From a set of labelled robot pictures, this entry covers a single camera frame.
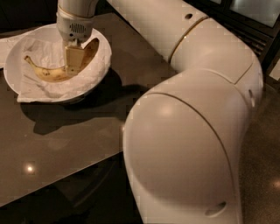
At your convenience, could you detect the yellow banana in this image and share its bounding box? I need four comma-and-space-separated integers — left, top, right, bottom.
24, 38, 100, 82

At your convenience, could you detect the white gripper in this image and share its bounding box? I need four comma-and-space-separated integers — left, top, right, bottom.
57, 7, 95, 76

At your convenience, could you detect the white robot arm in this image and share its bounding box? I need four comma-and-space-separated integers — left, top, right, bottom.
108, 0, 263, 224

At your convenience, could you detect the dark vent grille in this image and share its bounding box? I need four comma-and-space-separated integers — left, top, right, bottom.
223, 20, 279, 63

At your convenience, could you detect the white bowl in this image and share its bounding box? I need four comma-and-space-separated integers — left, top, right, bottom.
3, 22, 113, 105

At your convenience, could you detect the dark glass door cabinet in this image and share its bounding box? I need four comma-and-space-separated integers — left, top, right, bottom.
186, 0, 280, 37

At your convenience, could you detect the white paper under bowl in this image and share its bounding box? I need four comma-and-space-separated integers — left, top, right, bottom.
0, 31, 29, 69

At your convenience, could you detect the white paper towel in bowl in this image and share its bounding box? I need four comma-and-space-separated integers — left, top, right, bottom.
17, 31, 112, 102

